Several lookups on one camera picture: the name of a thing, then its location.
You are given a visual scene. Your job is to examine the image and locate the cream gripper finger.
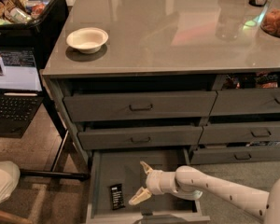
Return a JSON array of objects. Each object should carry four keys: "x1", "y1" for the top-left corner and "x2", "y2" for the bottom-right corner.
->
[
  {"x1": 129, "y1": 187, "x2": 152, "y2": 205},
  {"x1": 140, "y1": 161, "x2": 153, "y2": 175}
]

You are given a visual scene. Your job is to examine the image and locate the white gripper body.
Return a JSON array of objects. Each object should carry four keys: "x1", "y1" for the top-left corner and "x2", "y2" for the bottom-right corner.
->
[{"x1": 146, "y1": 170, "x2": 177, "y2": 195}]

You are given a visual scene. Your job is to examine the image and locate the black rxbar chocolate bar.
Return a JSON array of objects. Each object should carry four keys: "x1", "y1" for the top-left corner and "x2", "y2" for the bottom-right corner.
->
[{"x1": 109, "y1": 184, "x2": 125, "y2": 210}]

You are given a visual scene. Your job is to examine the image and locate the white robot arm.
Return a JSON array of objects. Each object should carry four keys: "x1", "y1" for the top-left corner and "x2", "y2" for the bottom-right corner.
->
[{"x1": 129, "y1": 161, "x2": 280, "y2": 224}]

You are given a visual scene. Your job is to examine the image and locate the open bottom left drawer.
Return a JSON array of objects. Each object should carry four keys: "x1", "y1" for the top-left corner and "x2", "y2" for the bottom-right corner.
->
[{"x1": 86, "y1": 147, "x2": 210, "y2": 224}]

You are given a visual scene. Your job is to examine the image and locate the grey middle left drawer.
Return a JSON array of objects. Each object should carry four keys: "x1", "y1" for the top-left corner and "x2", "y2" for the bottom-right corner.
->
[{"x1": 77, "y1": 125, "x2": 203, "y2": 149}]

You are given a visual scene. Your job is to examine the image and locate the grey drawer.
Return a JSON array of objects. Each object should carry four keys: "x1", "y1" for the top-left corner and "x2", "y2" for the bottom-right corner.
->
[
  {"x1": 63, "y1": 91, "x2": 217, "y2": 122},
  {"x1": 211, "y1": 88, "x2": 280, "y2": 116},
  {"x1": 199, "y1": 121, "x2": 280, "y2": 144},
  {"x1": 190, "y1": 146, "x2": 280, "y2": 165},
  {"x1": 77, "y1": 125, "x2": 203, "y2": 149}
]

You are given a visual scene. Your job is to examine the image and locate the grey bottom right drawer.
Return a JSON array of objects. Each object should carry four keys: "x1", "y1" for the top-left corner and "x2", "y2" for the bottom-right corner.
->
[{"x1": 190, "y1": 146, "x2": 280, "y2": 165}]

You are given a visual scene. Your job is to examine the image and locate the grey top left drawer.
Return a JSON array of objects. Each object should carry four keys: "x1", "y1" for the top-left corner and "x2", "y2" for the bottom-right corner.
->
[{"x1": 63, "y1": 91, "x2": 217, "y2": 122}]

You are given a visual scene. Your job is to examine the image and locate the grey middle right drawer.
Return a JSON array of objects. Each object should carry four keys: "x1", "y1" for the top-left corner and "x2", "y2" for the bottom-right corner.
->
[{"x1": 199, "y1": 121, "x2": 280, "y2": 144}]

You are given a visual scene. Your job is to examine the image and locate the grey top right drawer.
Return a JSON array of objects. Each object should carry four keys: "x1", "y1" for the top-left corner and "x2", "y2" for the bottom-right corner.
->
[{"x1": 211, "y1": 88, "x2": 280, "y2": 116}]

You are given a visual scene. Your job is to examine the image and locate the chip bags in top drawer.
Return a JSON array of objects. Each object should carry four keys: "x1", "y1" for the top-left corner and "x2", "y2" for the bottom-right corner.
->
[{"x1": 223, "y1": 72, "x2": 278, "y2": 90}]

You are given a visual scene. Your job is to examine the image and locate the white paper bowl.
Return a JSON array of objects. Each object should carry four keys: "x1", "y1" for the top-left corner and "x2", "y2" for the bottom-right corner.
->
[{"x1": 66, "y1": 27, "x2": 108, "y2": 54}]

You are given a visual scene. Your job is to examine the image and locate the wooden chair edge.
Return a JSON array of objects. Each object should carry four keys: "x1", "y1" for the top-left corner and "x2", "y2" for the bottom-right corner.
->
[{"x1": 0, "y1": 210, "x2": 33, "y2": 224}]

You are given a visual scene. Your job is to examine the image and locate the black laptop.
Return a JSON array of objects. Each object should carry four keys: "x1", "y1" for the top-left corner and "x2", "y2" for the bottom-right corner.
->
[{"x1": 0, "y1": 48, "x2": 43, "y2": 138}]

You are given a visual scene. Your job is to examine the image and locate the black bin of snacks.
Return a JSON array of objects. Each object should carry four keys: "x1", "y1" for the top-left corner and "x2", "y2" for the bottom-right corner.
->
[{"x1": 0, "y1": 0, "x2": 69, "y2": 70}]

